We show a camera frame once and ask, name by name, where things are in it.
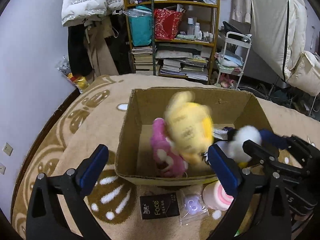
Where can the pink plush toy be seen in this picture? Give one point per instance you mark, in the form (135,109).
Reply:
(169,162)

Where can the black face tissue pack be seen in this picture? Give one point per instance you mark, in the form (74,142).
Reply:
(159,206)

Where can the teal gift bag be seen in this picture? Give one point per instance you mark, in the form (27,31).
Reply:
(140,20)

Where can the yellow dog plush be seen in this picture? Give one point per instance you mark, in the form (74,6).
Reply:
(189,125)

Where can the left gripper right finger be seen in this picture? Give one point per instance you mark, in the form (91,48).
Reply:
(275,219)

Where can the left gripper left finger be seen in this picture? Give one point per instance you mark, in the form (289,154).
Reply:
(45,218)

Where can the cream padded office chair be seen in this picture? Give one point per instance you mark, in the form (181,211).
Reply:
(278,28)

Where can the pink swirl roll plush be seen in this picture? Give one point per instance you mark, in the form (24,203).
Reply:
(215,197)

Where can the red gift bag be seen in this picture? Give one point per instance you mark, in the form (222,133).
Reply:
(167,23)

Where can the white rolling cart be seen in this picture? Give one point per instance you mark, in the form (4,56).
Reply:
(231,66)

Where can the clear bag with purple toy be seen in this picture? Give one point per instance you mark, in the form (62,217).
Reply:
(191,205)

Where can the open cardboard box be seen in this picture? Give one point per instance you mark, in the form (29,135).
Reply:
(134,157)

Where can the white fluffy penguin plush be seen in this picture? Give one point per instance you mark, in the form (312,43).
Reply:
(231,141)

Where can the white puffer jacket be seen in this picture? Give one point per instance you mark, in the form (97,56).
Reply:
(76,12)

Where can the stack of books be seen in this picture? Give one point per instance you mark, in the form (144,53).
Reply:
(179,60)

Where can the beige trench coat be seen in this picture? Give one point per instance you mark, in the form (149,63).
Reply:
(98,51)

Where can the wooden bookshelf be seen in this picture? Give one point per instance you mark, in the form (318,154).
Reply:
(199,24)

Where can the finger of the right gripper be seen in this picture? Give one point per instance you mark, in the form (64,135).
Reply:
(282,139)
(258,152)

